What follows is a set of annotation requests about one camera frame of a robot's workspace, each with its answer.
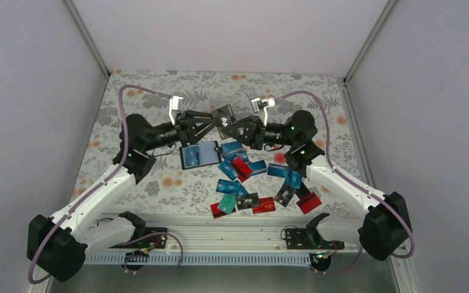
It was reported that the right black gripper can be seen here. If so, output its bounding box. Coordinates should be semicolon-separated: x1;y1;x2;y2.
222;115;296;150

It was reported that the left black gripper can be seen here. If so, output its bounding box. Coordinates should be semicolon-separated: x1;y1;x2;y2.
142;110;217;151

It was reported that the black leather card holder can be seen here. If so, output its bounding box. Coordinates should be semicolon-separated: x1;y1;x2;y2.
180;141;222;170

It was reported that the blue VIP card front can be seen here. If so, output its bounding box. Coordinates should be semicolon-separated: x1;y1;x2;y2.
183;145;200;168

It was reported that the blue vip card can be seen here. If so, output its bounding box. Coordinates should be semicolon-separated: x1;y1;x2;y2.
216;179;249;196
183;145;200;168

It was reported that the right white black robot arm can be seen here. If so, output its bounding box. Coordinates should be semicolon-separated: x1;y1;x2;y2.
222;110;413;261

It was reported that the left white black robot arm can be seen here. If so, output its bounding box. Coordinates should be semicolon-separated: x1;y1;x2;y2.
27;110;217;284

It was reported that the blue striped card upper left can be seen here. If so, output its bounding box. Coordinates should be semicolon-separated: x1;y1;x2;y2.
221;141;249;162

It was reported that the black VIP logo card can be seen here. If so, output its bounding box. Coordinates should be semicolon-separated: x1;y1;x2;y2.
211;104;236;129

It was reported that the red card middle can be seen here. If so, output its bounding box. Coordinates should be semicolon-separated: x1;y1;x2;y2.
231;157;253;183

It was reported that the blue logo card with chip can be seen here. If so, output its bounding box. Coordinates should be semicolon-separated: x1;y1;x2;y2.
218;161;239;181

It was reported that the blue card centre pile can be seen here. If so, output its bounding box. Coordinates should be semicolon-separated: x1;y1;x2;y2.
267;163;291;178

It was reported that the blue VIP card lower right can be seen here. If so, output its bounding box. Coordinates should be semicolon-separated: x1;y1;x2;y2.
216;179;249;196

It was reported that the black card bottom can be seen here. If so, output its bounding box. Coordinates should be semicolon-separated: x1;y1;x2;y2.
236;193;260;210

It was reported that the blue card upper right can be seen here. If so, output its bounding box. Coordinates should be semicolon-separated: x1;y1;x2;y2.
286;170;303;189

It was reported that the green VIP card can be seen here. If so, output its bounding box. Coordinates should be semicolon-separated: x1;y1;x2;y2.
217;194;236;214

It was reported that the red gold VIP card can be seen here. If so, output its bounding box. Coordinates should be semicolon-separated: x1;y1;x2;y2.
252;197;276;214

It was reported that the red card lower left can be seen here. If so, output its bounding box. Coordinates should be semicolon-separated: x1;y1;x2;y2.
210;202;236;219

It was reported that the red card lower right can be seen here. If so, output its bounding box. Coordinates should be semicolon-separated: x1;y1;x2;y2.
296;192;322;214

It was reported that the floral patterned table mat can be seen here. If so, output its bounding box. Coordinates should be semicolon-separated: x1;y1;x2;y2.
67;69;371;219

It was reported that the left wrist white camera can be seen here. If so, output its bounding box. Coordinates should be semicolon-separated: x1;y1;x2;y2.
169;95;183;125

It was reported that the wrist white camera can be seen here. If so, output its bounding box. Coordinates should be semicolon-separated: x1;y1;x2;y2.
169;95;183;125
250;97;275;126

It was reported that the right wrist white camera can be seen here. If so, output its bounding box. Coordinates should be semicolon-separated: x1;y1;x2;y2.
250;97;275;126

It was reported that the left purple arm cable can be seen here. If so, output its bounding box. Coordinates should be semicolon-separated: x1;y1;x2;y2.
27;85;184;286

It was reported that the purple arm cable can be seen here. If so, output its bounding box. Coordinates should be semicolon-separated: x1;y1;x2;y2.
27;85;184;286
273;90;416;277

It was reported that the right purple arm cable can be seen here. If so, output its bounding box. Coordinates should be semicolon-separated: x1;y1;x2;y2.
273;90;416;277

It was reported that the aluminium front rail frame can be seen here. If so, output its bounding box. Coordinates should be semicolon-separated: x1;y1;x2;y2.
42;212;406;253

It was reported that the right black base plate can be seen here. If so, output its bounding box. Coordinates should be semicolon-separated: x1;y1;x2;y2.
283;228;345;250

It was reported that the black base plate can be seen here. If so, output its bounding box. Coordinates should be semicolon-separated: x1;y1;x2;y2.
111;227;168;250
283;228;345;250

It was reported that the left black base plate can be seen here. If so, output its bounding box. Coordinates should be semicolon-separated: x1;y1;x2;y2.
111;227;168;250

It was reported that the grey slotted cable duct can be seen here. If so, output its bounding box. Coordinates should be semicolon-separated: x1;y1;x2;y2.
84;252;314;267

